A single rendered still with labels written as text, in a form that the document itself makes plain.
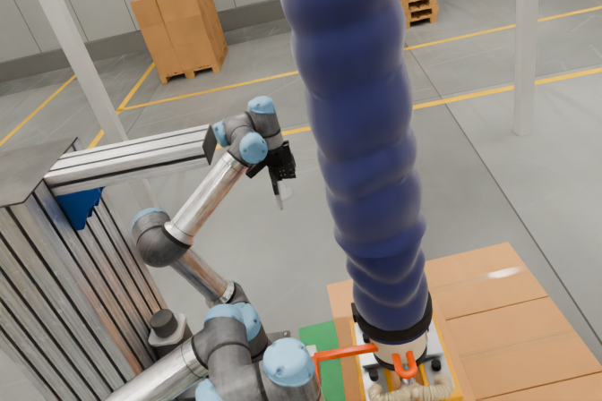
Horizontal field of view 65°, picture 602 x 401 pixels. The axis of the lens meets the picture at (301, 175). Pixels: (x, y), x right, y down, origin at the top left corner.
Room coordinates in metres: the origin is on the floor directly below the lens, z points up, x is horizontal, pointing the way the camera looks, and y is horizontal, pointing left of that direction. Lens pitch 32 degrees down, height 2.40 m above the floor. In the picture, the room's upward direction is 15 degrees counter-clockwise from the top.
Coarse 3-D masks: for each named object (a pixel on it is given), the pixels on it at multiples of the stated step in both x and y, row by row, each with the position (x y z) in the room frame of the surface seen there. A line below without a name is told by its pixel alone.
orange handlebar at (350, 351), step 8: (368, 344) 0.93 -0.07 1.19; (320, 352) 0.95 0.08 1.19; (328, 352) 0.94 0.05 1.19; (336, 352) 0.93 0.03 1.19; (344, 352) 0.93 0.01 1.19; (352, 352) 0.92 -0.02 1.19; (360, 352) 0.92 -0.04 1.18; (368, 352) 0.92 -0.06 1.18; (408, 352) 0.87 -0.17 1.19; (320, 360) 0.93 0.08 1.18; (408, 360) 0.85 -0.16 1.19; (400, 368) 0.83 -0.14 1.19; (416, 368) 0.82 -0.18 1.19; (400, 376) 0.81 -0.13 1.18; (408, 376) 0.80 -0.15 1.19
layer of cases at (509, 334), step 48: (336, 288) 1.82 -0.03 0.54; (432, 288) 1.66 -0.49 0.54; (480, 288) 1.58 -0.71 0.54; (528, 288) 1.51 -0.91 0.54; (480, 336) 1.33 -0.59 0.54; (528, 336) 1.27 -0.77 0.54; (576, 336) 1.21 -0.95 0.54; (480, 384) 1.11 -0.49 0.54; (528, 384) 1.06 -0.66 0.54; (576, 384) 1.02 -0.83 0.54
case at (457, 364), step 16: (336, 320) 1.26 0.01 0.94; (448, 336) 1.07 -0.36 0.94; (448, 352) 1.01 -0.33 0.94; (352, 368) 1.04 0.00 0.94; (352, 384) 0.98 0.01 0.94; (400, 384) 0.94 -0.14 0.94; (464, 384) 0.89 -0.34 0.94; (352, 400) 0.93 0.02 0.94; (416, 400) 0.87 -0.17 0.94; (464, 400) 0.84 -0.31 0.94
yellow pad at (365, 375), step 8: (352, 320) 1.14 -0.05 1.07; (352, 328) 1.10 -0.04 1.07; (352, 336) 1.07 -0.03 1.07; (360, 336) 1.06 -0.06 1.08; (360, 344) 1.03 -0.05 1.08; (360, 360) 0.97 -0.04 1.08; (360, 368) 0.95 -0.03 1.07; (368, 368) 0.93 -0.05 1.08; (376, 368) 0.93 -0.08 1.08; (384, 368) 0.92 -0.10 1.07; (360, 376) 0.92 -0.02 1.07; (368, 376) 0.91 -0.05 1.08; (376, 376) 0.89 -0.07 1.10; (384, 376) 0.89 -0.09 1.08; (360, 384) 0.89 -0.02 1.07; (368, 384) 0.88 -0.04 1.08; (384, 384) 0.87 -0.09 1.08; (360, 392) 0.87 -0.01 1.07; (384, 392) 0.84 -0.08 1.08; (368, 400) 0.83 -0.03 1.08
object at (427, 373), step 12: (432, 324) 1.03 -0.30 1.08; (444, 348) 0.94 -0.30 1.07; (432, 360) 0.89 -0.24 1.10; (444, 360) 0.90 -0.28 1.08; (420, 372) 0.88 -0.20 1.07; (432, 372) 0.87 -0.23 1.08; (444, 372) 0.86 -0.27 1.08; (432, 384) 0.83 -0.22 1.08; (456, 384) 0.81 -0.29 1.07; (456, 396) 0.78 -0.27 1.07
